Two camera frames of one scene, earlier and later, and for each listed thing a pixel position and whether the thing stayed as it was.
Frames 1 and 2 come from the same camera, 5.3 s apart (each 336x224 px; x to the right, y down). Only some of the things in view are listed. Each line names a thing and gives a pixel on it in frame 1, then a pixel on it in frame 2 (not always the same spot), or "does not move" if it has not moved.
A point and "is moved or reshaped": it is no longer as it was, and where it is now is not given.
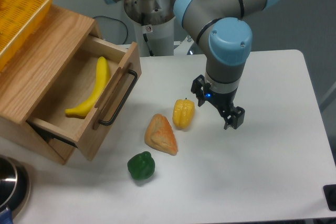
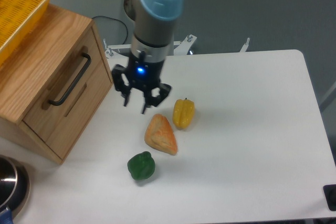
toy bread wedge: (159, 135) does not move
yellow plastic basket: (23, 2) does not move
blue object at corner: (6, 217) does not move
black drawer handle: (105, 124) -> (73, 82)
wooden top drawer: (85, 102) is moved or reshaped
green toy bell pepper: (141, 166) does not move
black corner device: (329, 191) does not move
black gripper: (222, 100) -> (142, 75)
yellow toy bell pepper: (183, 113) does not move
